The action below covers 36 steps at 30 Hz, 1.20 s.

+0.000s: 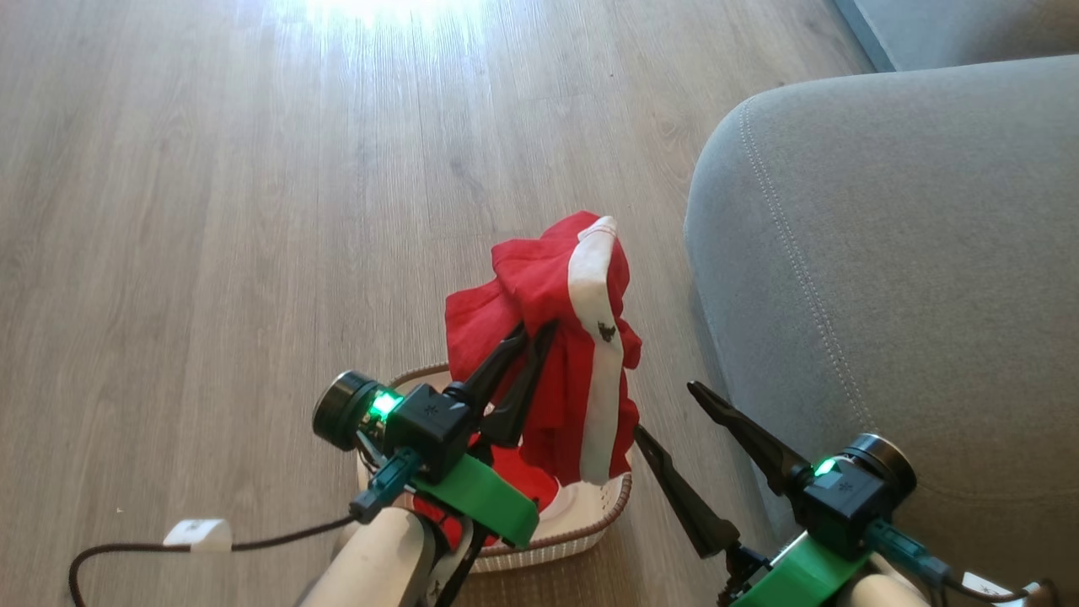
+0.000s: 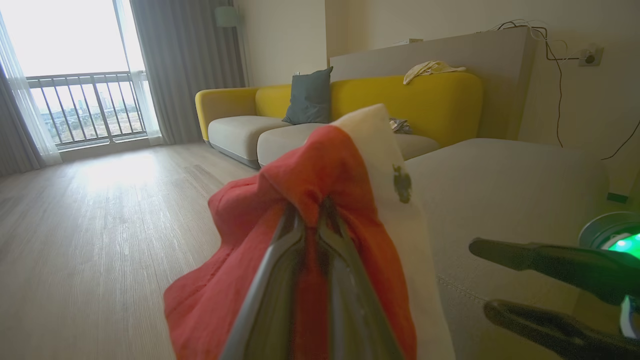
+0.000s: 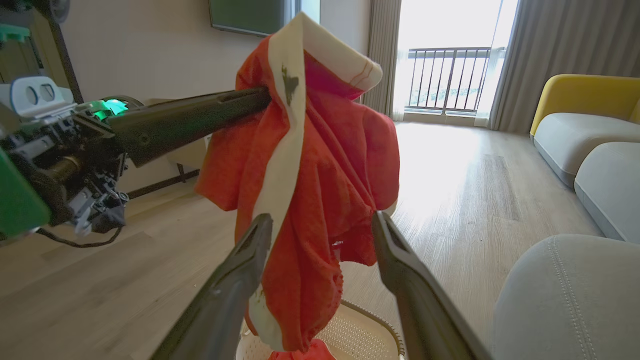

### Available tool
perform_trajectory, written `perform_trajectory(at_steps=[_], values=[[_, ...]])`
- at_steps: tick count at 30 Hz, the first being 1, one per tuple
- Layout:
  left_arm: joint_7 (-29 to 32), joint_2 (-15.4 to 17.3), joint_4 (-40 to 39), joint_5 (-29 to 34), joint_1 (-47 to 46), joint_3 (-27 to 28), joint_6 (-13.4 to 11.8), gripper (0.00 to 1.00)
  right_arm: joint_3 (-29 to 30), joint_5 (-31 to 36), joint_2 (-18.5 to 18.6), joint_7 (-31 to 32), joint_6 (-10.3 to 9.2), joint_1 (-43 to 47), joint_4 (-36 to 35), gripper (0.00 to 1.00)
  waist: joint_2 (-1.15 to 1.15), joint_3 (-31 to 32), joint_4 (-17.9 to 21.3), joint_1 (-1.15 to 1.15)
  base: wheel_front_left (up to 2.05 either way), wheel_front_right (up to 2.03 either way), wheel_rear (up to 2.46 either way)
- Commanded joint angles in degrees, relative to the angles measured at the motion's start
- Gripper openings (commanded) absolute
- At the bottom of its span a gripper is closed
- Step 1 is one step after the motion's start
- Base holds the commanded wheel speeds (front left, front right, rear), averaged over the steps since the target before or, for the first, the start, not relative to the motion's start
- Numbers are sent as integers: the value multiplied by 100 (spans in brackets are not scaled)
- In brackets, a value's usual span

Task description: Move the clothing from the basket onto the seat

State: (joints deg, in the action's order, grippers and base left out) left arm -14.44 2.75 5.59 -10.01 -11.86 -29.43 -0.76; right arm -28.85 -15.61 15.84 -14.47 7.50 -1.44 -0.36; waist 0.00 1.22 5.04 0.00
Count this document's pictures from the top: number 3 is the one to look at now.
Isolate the white perforated laundry basket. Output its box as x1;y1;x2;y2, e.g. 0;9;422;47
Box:
235;299;406;360

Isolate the wall mounted television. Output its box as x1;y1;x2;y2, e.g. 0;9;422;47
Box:
208;0;297;38

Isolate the white housing with two holes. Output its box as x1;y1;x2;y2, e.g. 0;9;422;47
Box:
9;75;68;118

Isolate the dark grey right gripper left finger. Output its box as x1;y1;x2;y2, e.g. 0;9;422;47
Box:
150;214;274;360

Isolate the grey fabric sofa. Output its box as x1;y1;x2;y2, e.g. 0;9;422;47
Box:
491;234;640;360

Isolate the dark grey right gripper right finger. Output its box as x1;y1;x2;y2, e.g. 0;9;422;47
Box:
371;211;493;360

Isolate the dark balcony railing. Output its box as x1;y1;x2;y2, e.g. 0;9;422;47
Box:
404;46;494;114

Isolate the red garment with white stripe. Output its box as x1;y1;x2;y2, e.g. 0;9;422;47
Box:
194;12;401;353

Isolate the red garment with white cuff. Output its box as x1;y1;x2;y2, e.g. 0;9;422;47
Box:
268;339;337;360

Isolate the grey sofa seat module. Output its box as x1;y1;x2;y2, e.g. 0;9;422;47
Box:
574;142;640;246

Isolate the grey curtain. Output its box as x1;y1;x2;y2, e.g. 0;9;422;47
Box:
362;0;404;122
487;0;640;134

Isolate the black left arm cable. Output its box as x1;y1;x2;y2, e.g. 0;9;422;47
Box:
36;226;124;249

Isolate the grey sofa with yellow backrest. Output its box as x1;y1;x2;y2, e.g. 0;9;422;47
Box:
529;74;640;189

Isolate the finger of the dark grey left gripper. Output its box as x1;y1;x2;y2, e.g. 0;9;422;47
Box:
107;87;274;169

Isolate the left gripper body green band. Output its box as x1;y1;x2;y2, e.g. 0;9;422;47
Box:
0;95;144;242

